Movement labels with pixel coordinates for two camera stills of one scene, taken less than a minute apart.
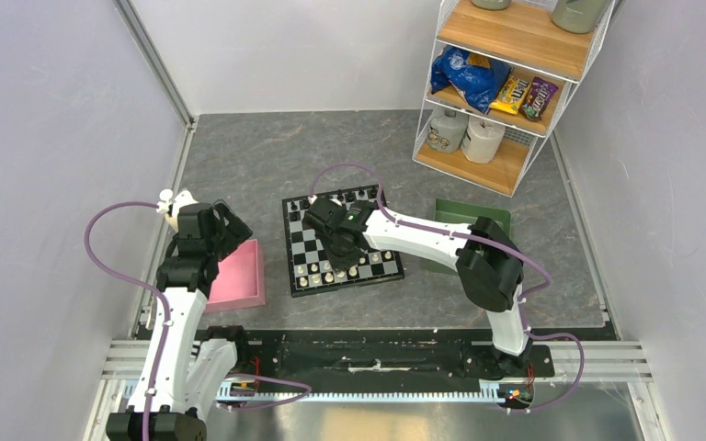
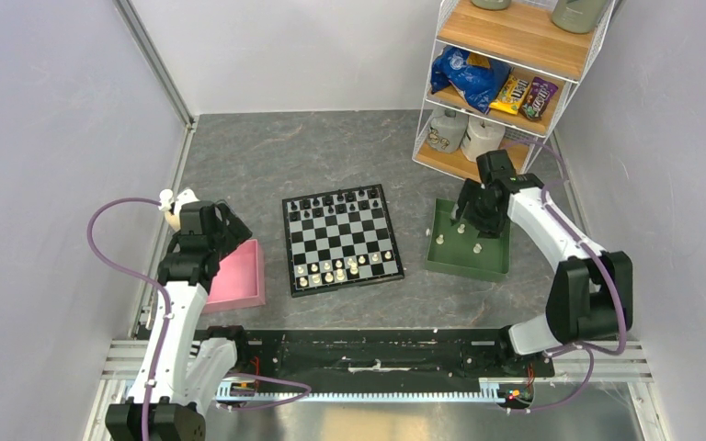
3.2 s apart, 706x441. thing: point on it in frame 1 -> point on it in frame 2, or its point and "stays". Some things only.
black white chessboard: [309, 266] stays
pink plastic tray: [241, 279] stays
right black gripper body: [338, 257] -> [488, 220]
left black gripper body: [227, 237] stays
